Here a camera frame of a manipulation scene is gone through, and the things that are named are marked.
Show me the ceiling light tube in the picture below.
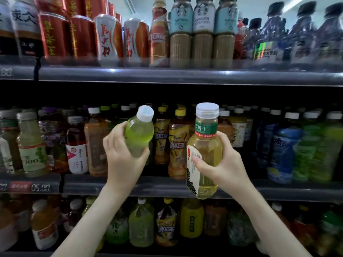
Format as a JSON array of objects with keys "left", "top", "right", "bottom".
[{"left": 284, "top": 0, "right": 309, "bottom": 13}]

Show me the light green drink bottle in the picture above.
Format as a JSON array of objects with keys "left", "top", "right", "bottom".
[{"left": 124, "top": 105, "right": 155, "bottom": 157}]

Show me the person's left hand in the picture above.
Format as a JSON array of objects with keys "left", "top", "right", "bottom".
[{"left": 102, "top": 121, "right": 152, "bottom": 193}]

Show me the red shelf price strip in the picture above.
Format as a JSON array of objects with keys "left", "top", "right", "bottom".
[{"left": 0, "top": 176, "right": 61, "bottom": 193}]

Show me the drinks shelf unit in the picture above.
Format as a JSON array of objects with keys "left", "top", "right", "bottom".
[{"left": 0, "top": 56, "right": 343, "bottom": 257}]

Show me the row of tall red cans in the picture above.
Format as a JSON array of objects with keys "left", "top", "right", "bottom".
[{"left": 33, "top": 0, "right": 151, "bottom": 67}]

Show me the person's right hand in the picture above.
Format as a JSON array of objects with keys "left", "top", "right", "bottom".
[{"left": 191, "top": 131, "right": 255, "bottom": 201}]

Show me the person's right forearm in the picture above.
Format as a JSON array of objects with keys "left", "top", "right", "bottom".
[{"left": 233, "top": 182, "right": 313, "bottom": 257}]

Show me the person's left forearm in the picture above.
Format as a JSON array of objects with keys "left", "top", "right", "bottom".
[{"left": 53, "top": 182, "right": 135, "bottom": 257}]

